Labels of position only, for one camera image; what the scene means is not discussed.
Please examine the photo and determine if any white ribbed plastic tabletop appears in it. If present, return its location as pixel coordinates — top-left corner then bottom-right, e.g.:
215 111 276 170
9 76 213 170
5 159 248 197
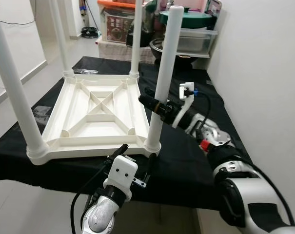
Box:
26 73 162 165

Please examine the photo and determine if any black tablecloth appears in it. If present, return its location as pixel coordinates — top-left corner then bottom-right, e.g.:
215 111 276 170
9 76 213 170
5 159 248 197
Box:
0 55 255 210

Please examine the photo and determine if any black wok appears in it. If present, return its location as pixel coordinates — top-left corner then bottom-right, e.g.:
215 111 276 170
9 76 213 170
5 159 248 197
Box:
150 39 209 61

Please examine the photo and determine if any floral cloth covered stand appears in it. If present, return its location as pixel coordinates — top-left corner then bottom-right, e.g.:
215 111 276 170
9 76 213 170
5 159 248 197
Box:
98 40 155 63

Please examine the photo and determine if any black bag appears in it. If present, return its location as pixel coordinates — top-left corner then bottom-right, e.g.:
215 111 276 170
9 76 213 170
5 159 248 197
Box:
127 2 156 47

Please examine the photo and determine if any stainless steel container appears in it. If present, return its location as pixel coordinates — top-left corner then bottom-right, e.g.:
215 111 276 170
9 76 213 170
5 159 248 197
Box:
174 27 218 53

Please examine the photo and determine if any green pot lid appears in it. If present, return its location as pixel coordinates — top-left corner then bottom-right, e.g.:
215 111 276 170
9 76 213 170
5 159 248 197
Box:
159 7 214 27

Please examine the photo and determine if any dark printed carton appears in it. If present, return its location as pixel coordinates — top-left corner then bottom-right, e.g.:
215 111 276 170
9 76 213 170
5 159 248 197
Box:
206 0 223 18

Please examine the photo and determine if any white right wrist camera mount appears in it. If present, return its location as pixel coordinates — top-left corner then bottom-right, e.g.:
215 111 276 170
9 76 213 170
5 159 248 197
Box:
172 82 196 130

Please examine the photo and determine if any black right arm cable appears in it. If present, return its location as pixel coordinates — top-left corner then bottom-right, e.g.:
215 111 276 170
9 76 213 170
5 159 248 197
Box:
190 88 295 230

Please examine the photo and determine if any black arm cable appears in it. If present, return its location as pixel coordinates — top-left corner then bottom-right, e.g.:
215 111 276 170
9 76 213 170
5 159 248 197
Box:
70 163 111 234
190 88 295 230

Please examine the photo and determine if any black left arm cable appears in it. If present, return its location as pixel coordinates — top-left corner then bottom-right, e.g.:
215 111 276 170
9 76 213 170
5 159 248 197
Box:
70 163 111 234

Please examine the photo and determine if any grey thin wall cable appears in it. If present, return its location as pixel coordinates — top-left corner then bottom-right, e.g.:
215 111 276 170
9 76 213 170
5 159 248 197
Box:
0 0 38 25

